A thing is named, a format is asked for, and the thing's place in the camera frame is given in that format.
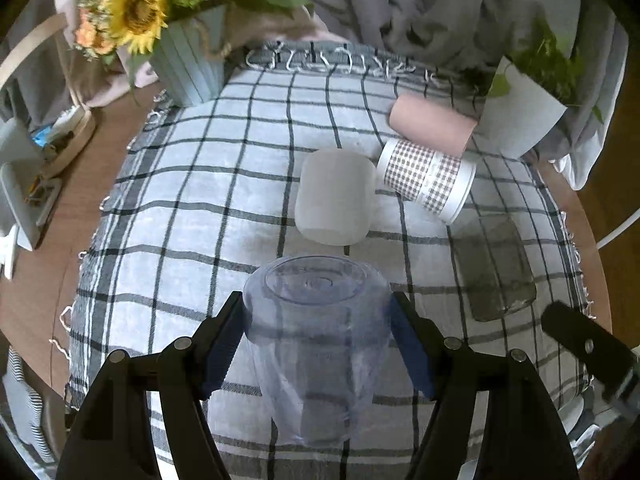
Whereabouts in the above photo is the clear plastic cup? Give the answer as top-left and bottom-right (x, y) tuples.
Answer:
(242, 256), (392, 448)

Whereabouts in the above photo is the checkered paper cup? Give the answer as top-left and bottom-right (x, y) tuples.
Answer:
(376, 139), (476, 226)

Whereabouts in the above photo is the white frosted cup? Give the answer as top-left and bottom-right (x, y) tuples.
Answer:
(294, 148), (376, 246)

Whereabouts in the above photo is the pink cup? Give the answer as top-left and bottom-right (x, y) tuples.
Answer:
(388, 93), (477, 157)

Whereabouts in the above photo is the white floor lamp pole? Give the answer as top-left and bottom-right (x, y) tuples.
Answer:
(597, 208), (640, 250)

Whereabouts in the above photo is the smoky square glass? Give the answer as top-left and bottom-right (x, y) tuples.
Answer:
(451, 214), (537, 322)

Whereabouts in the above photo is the white plant pot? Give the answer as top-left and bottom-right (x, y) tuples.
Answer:
(475, 56), (567, 158)

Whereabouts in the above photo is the green pothos plant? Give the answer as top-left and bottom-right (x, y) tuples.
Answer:
(502, 13), (585, 110)

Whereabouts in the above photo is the checkered tablecloth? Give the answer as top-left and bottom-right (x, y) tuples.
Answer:
(66, 44), (589, 479)

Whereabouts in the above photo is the grey curtain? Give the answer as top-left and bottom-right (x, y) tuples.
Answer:
(0, 0), (630, 192)

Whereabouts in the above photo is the ribbed blue vase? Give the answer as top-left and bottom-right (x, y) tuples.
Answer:
(150, 6), (226, 107)

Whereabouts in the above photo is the beige curtain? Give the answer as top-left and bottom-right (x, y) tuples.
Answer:
(54, 0), (334, 107)

